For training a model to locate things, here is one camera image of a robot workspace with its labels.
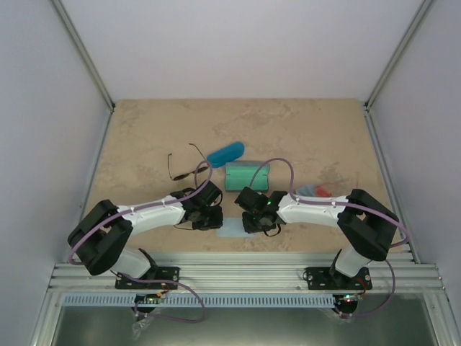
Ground light blue cleaning cloth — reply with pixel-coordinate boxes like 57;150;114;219
216;218;254;238

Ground grey-blue teal-lined glasses case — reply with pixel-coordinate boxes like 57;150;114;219
225;161;270;192

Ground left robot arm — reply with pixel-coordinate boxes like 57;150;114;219
68;181;223;288

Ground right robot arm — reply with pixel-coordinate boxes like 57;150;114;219
235;187;399;288

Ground red translucent sunglasses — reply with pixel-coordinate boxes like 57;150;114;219
314;172;359;198

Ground blue hard glasses case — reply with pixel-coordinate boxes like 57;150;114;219
207;141;245;168

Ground crumpled blue cleaning cloth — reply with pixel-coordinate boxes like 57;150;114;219
295;185;318;198

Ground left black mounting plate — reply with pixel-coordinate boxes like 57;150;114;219
115;267;180;290

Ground black mounting plate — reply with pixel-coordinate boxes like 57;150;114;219
303;267;372;290
115;267;180;290

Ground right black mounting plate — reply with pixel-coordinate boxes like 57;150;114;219
303;267;372;290

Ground left small circuit board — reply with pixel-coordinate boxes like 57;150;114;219
134;293;168;305

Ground small circuit board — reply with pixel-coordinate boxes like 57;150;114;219
134;293;168;305
335;293;363;305

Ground right small circuit board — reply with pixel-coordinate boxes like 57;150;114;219
335;293;363;305

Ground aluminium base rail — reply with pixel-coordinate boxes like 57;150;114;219
48;252;445;293

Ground grey slotted cable duct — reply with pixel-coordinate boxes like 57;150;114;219
63;293;335;309

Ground left aluminium frame post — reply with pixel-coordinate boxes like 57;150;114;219
50;0;115;112

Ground aluminium frame post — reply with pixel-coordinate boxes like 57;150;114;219
50;0;115;112
364;0;436;112

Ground right aluminium frame post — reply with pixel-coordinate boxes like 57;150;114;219
364;0;436;112

